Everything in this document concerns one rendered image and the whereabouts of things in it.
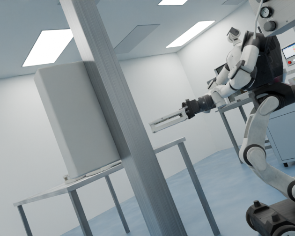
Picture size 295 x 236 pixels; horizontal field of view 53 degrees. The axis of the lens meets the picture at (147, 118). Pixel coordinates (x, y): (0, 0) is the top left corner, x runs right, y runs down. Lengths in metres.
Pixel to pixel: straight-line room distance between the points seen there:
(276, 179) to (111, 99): 1.56
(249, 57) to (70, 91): 1.23
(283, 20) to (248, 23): 5.92
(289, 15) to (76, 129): 0.76
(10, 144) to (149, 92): 3.35
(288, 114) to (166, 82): 4.31
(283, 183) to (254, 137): 0.34
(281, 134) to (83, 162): 3.37
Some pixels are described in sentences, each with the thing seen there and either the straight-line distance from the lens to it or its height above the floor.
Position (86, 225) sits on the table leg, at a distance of 1.97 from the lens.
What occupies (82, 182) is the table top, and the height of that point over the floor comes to 0.83.
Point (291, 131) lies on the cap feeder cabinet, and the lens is 3.83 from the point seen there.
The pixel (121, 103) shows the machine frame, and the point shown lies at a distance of 0.68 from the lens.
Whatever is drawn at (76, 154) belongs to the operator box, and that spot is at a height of 0.95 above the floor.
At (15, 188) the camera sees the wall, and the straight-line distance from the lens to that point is 5.37.
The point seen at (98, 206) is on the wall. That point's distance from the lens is 5.82.
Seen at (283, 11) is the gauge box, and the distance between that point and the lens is 1.10.
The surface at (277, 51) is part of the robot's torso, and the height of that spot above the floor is 1.14.
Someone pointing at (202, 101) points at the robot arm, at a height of 1.03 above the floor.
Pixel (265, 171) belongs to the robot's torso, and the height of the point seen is 0.47.
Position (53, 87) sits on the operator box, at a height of 1.11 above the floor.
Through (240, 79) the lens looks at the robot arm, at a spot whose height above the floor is 1.04.
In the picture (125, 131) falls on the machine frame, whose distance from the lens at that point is 0.66.
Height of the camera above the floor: 0.92
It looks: 4 degrees up
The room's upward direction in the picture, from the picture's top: 22 degrees counter-clockwise
